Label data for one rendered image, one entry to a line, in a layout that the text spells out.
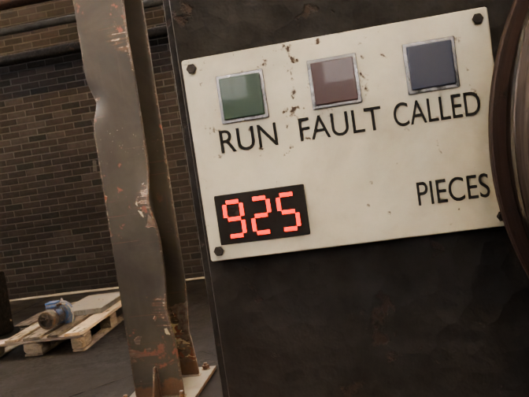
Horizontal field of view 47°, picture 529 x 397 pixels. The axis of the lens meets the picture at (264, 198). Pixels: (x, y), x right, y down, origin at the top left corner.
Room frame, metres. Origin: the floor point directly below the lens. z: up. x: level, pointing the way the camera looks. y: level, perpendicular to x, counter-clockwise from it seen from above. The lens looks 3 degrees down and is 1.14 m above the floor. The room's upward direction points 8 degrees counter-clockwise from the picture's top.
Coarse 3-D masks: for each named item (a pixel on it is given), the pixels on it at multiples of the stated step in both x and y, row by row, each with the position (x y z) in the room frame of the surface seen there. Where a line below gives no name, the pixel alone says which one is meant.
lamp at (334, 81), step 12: (336, 60) 0.51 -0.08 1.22; (348, 60) 0.51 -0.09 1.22; (312, 72) 0.51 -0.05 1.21; (324, 72) 0.51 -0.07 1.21; (336, 72) 0.51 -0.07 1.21; (348, 72) 0.51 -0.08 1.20; (324, 84) 0.51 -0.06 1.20; (336, 84) 0.51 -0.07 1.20; (348, 84) 0.51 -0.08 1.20; (324, 96) 0.51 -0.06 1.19; (336, 96) 0.51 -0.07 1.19; (348, 96) 0.51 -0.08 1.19
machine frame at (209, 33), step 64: (192, 0) 0.55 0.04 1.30; (256, 0) 0.54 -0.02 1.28; (320, 0) 0.53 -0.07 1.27; (384, 0) 0.53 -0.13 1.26; (448, 0) 0.52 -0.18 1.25; (512, 0) 0.51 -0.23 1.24; (192, 192) 0.65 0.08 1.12; (256, 256) 0.55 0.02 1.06; (320, 256) 0.54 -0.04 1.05; (384, 256) 0.53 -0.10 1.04; (448, 256) 0.52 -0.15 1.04; (512, 256) 0.51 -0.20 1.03; (256, 320) 0.55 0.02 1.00; (320, 320) 0.54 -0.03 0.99; (384, 320) 0.53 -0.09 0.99; (448, 320) 0.52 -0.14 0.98; (512, 320) 0.51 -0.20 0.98; (256, 384) 0.55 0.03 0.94; (320, 384) 0.54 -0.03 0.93; (384, 384) 0.53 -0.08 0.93; (448, 384) 0.52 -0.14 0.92; (512, 384) 0.52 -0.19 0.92
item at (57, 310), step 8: (48, 304) 4.56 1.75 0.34; (56, 304) 4.56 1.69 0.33; (64, 304) 4.60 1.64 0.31; (48, 312) 4.47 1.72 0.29; (56, 312) 4.53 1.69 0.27; (64, 312) 4.64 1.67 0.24; (72, 312) 4.58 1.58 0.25; (40, 320) 4.51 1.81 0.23; (48, 320) 4.46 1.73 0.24; (56, 320) 4.48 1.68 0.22; (64, 320) 4.66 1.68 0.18; (72, 320) 4.56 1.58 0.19; (48, 328) 4.46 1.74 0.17
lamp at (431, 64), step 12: (408, 48) 0.50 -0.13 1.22; (420, 48) 0.50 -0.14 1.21; (432, 48) 0.50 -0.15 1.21; (444, 48) 0.50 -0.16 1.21; (408, 60) 0.50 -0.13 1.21; (420, 60) 0.50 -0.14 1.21; (432, 60) 0.50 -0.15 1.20; (444, 60) 0.50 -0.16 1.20; (420, 72) 0.50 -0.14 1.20; (432, 72) 0.50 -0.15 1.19; (444, 72) 0.50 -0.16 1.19; (420, 84) 0.50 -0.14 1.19; (432, 84) 0.50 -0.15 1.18; (444, 84) 0.50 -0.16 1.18
